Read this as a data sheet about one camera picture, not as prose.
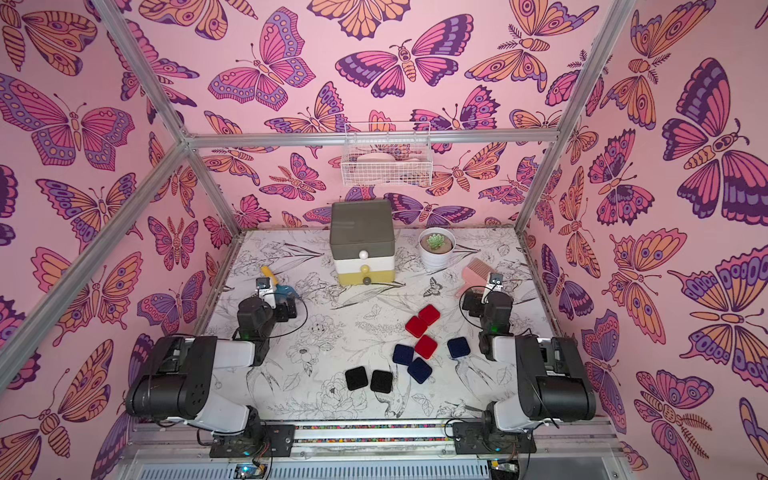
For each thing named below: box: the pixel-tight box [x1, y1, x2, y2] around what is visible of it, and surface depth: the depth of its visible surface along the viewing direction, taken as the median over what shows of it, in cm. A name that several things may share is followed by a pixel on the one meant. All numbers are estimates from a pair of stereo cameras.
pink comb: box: [456, 258, 493, 298], surface depth 108 cm
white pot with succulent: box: [418, 226, 457, 269], surface depth 104 cm
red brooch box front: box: [414, 335, 438, 359], surface depth 91 cm
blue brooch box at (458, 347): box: [447, 336, 471, 358], surface depth 91 cm
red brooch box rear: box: [418, 304, 441, 326], surface depth 97 cm
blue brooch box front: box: [407, 357, 433, 384], surface depth 87 cm
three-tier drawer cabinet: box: [330, 199, 396, 286], surface depth 96 cm
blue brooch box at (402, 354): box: [392, 344, 414, 365], surface depth 89 cm
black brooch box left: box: [345, 366, 369, 391], surface depth 85 cm
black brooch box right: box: [370, 370, 393, 394], surface depth 85 cm
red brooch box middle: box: [405, 316, 428, 338], surface depth 95 cm
